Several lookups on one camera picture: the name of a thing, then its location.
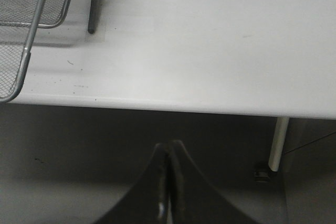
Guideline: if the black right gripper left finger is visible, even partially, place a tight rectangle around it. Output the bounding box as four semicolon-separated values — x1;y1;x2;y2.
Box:
95;143;169;223

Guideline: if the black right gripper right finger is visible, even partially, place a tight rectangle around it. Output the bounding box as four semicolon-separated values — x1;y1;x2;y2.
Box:
169;140;257;223

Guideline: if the white table leg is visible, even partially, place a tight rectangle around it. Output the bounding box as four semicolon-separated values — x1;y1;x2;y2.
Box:
268;117;289;172

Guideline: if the clear tape patch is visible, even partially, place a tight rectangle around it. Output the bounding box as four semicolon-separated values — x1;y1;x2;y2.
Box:
84;15;117;44

